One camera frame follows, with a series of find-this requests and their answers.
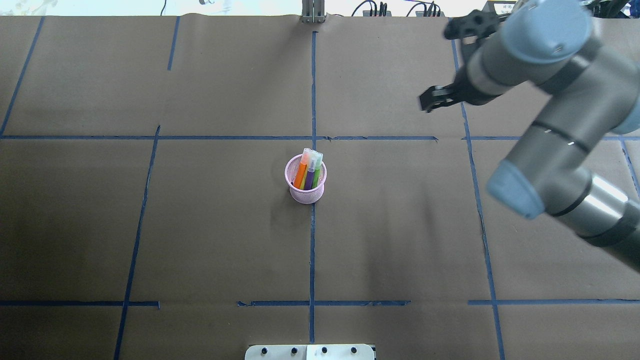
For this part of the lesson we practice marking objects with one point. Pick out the orange highlighter pen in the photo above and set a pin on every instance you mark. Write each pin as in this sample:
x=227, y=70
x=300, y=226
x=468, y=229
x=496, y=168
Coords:
x=300, y=174

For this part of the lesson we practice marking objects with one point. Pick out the purple highlighter pen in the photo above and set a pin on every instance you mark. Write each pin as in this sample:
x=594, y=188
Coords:
x=310, y=174

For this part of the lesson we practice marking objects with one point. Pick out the aluminium frame post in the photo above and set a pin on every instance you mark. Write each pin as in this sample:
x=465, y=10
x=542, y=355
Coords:
x=313, y=11

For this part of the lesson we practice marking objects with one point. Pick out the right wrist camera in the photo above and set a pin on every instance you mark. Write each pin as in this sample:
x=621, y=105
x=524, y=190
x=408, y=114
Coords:
x=477, y=24

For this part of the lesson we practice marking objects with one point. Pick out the yellow highlighter pen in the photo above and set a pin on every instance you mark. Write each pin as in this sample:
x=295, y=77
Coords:
x=309, y=159

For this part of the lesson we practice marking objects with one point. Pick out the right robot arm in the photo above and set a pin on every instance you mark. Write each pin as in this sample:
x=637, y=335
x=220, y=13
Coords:
x=593, y=90

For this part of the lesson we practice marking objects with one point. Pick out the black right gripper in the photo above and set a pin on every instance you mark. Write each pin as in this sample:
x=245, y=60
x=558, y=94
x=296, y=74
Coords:
x=466, y=88

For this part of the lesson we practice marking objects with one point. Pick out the green highlighter pen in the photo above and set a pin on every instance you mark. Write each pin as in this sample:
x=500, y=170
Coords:
x=316, y=167

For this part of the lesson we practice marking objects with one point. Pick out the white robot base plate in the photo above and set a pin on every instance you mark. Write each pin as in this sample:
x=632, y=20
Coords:
x=348, y=351

